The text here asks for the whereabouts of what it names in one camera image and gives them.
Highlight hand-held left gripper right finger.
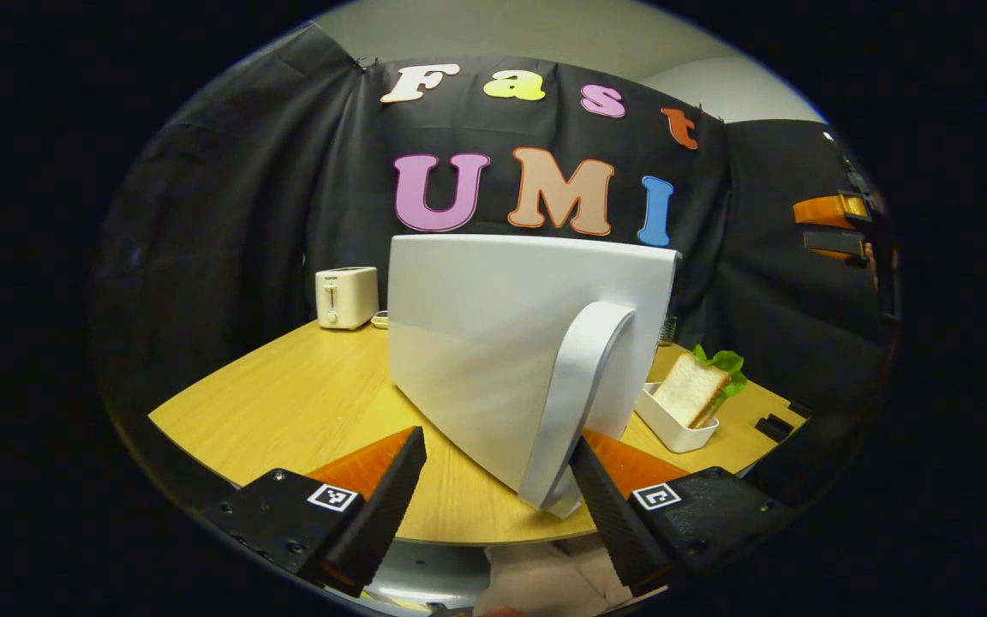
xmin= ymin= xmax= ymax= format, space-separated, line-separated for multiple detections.
xmin=568 ymin=428 xmax=796 ymax=599

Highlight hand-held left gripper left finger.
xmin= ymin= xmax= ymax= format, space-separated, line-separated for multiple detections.
xmin=200 ymin=425 xmax=428 ymax=599

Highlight sandwich with lettuce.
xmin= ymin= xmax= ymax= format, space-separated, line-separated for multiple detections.
xmin=652 ymin=344 xmax=749 ymax=429

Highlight white microwave oven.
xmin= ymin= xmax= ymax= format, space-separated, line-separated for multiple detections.
xmin=386 ymin=233 xmax=683 ymax=519

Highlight person's pale clothing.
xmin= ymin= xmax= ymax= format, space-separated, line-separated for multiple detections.
xmin=475 ymin=542 xmax=631 ymax=617

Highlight white rectangular dish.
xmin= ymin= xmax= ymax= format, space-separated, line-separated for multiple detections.
xmin=635 ymin=381 xmax=720 ymax=454

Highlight white toaster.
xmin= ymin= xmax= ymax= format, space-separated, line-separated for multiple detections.
xmin=314 ymin=266 xmax=380 ymax=332

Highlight black backdrop cloth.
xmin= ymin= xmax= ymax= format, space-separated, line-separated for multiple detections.
xmin=91 ymin=21 xmax=901 ymax=481

